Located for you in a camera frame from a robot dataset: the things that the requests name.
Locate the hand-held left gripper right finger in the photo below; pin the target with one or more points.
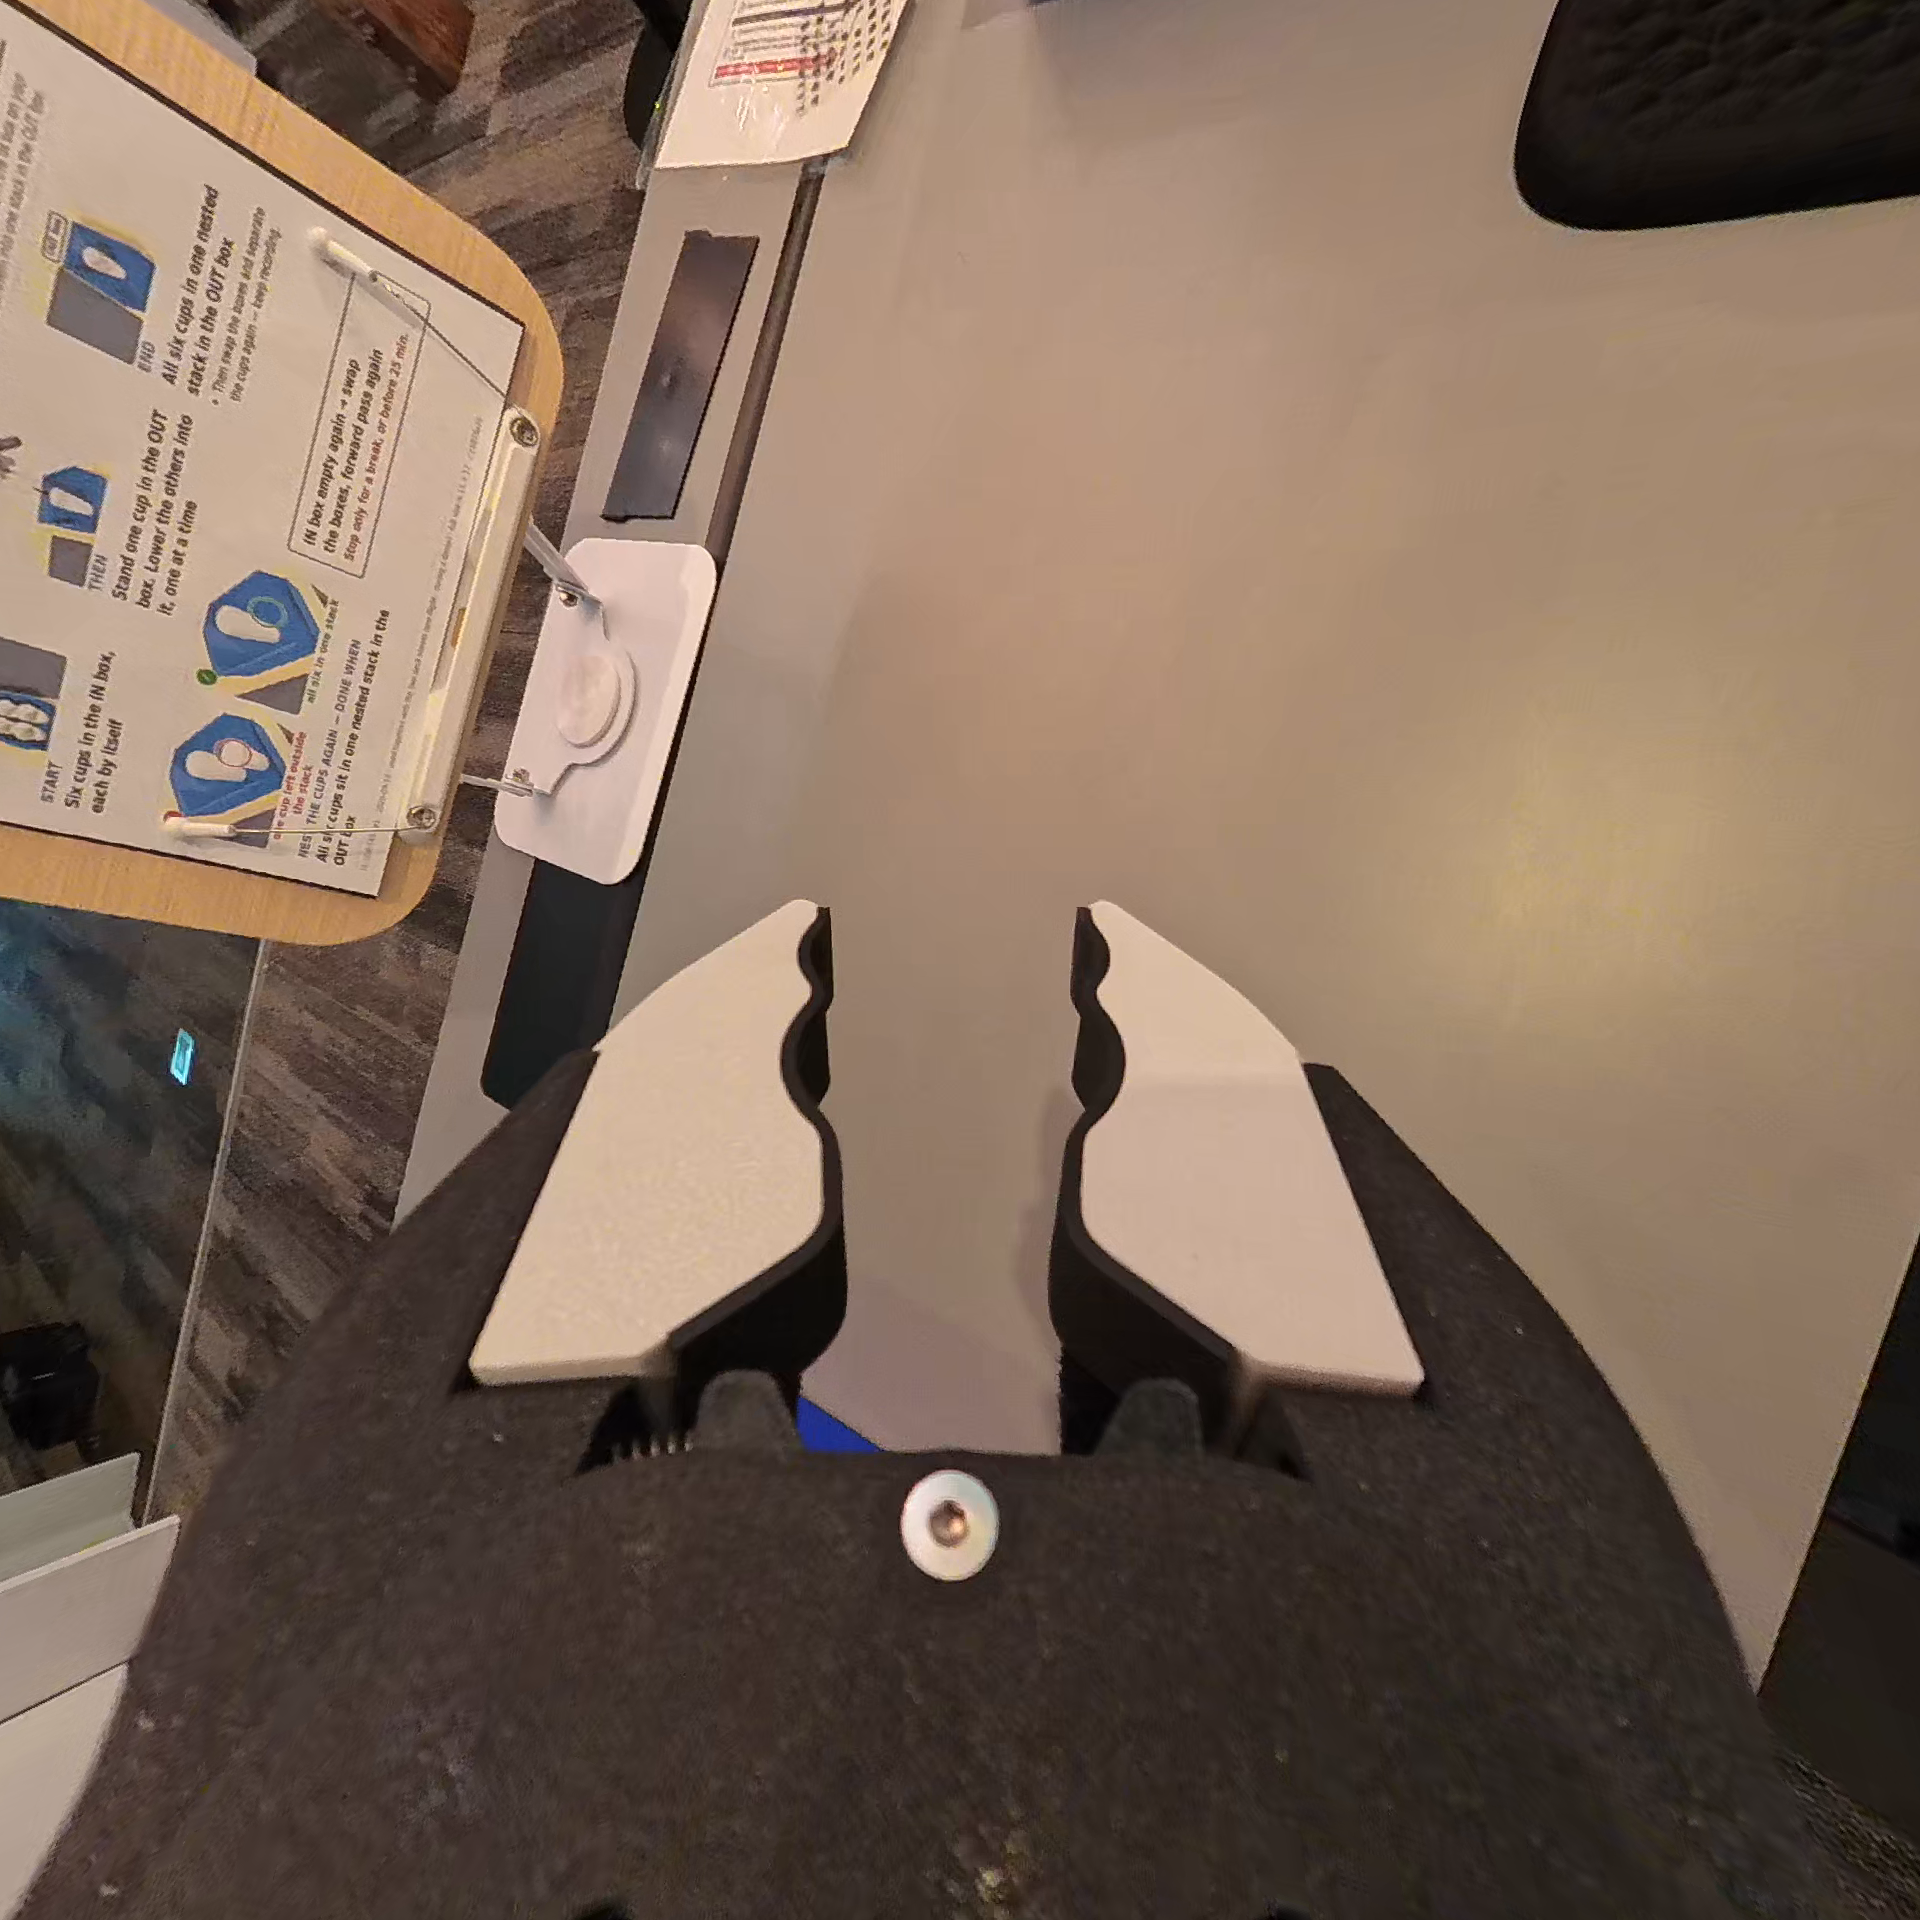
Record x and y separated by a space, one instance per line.
1229 1215

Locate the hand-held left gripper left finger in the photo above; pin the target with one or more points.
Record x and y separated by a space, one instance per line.
675 1201

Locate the narrow blue plastic bin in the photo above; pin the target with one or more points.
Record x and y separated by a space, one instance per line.
836 1428

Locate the black rectangular table inlay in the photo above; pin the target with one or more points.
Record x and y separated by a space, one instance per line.
681 375
556 975

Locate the white clipboard stand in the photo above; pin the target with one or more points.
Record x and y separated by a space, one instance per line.
629 704

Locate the dark box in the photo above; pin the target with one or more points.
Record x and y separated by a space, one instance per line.
43 1387

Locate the wooden instruction clipboard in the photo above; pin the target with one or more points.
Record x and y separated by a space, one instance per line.
224 523

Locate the laminated paper sheet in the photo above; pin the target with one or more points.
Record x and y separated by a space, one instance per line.
773 82

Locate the black quilted armrest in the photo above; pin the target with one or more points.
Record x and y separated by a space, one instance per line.
1723 106

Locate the brown wooden post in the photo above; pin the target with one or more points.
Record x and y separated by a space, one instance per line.
411 43

